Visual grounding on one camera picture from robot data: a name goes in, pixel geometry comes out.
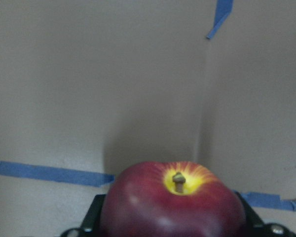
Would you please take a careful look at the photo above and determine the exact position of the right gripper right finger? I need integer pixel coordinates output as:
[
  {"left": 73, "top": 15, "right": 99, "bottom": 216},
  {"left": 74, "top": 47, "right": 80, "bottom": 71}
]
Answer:
[{"left": 235, "top": 191, "right": 296, "bottom": 237}]

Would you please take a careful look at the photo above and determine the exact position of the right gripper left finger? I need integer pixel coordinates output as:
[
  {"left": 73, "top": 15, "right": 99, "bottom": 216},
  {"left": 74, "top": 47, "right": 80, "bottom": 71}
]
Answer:
[{"left": 61, "top": 194, "right": 106, "bottom": 237}]

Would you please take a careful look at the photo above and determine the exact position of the dark red apple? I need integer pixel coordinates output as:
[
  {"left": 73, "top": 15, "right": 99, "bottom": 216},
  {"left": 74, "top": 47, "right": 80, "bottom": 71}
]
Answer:
[{"left": 100, "top": 161, "right": 246, "bottom": 237}]

